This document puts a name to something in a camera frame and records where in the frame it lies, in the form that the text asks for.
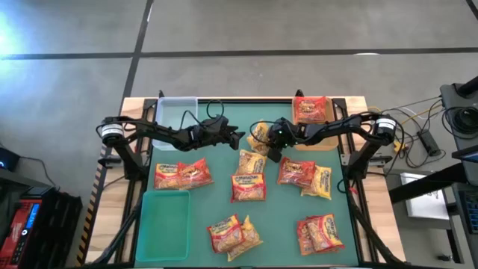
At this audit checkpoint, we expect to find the yellow creamy chicken ramen pack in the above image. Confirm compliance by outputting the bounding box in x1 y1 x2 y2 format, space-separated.
235 149 268 176
246 121 271 157
226 214 264 263
300 165 333 201

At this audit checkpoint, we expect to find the red chili ramen pack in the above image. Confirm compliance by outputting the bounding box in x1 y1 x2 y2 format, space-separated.
176 157 215 189
297 219 339 257
293 96 328 125
276 155 317 189

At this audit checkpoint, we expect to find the clear plastic bin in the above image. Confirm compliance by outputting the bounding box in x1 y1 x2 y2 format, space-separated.
152 96 199 152

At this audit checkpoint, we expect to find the tan plastic bin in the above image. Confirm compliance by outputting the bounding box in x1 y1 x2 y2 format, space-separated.
291 96 340 152

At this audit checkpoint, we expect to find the green plastic bin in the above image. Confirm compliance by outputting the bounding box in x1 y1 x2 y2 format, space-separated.
134 189 192 263

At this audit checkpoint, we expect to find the black power brick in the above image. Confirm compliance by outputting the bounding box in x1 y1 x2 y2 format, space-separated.
417 129 443 158

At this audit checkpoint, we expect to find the white paper sheet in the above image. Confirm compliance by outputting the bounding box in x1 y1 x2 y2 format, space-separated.
399 171 450 221

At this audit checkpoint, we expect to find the yellow black hazard tape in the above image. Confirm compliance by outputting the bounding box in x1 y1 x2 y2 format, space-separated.
76 147 109 267

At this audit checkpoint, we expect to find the grey desk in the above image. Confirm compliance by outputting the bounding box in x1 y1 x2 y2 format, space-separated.
439 76 478 269

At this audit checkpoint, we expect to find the black plastic crate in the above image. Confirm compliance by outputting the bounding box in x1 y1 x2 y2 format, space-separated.
20 188 84 269

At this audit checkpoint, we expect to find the black pole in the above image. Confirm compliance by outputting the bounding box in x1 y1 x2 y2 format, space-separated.
457 76 478 96

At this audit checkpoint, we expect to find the black keyboard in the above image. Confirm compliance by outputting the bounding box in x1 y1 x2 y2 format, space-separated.
462 190 478 235

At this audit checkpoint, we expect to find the black device with blue light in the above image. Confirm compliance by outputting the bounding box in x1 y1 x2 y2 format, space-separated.
0 146 22 172

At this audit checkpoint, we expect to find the red equipment case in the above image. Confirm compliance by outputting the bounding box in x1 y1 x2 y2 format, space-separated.
0 199 43 269

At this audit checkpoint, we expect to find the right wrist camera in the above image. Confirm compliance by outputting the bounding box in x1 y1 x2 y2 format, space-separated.
267 147 284 164

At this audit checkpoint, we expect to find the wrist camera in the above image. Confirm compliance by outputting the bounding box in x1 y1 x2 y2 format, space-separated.
267 147 284 164
228 129 246 151

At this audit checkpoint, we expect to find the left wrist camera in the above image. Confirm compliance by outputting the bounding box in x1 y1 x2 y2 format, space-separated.
228 129 246 151

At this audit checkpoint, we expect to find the left camera cable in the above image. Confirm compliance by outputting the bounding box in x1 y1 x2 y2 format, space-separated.
180 98 226 132

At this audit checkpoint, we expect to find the camera cable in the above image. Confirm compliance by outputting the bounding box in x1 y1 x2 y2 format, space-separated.
249 120 279 146
180 98 226 132

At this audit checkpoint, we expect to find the right camera cable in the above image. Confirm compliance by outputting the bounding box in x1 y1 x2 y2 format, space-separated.
249 120 279 146

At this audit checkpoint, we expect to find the black aluminium table frame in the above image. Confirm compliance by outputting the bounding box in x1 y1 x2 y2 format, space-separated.
89 88 408 268

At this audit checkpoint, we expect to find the yellow cable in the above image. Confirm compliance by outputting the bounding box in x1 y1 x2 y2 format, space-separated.
380 106 445 154

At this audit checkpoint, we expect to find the coiled black cable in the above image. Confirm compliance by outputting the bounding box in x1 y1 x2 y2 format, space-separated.
442 106 478 141

